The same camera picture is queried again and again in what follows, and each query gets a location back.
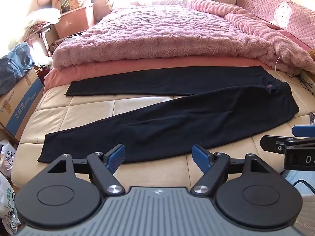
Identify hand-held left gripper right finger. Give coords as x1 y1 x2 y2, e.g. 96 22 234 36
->
191 145 269 195

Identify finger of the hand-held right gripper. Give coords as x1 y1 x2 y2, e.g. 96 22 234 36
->
260 135 294 153
292 124 315 137

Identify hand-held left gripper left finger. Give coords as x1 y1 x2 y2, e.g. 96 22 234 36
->
47 144 126 195

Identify black pants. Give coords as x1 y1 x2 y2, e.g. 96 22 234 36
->
37 65 300 165

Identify light blue cloth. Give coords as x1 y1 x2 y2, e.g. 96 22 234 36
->
282 170 315 227

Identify pink bed sheet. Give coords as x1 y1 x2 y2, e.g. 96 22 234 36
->
44 58 271 95

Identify white plastic bag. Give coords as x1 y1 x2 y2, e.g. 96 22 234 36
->
0 172 21 236
0 140 18 175

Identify cardboard box with blue print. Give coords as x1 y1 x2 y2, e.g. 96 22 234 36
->
0 67 45 142

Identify pink quilted headboard cover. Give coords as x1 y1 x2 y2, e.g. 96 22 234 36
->
236 0 315 52

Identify pink fluffy blanket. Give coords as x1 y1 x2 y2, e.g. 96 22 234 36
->
52 0 315 75

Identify blue grey bag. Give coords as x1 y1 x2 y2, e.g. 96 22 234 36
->
0 42 35 95

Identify pink plastic storage bin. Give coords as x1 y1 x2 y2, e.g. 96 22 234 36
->
53 4 95 38

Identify dark blue bag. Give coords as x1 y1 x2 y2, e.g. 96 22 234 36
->
90 0 112 20

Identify white cloth pile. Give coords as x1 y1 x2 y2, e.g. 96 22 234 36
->
18 8 61 45

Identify black cable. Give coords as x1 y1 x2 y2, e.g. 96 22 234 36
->
287 74 315 92

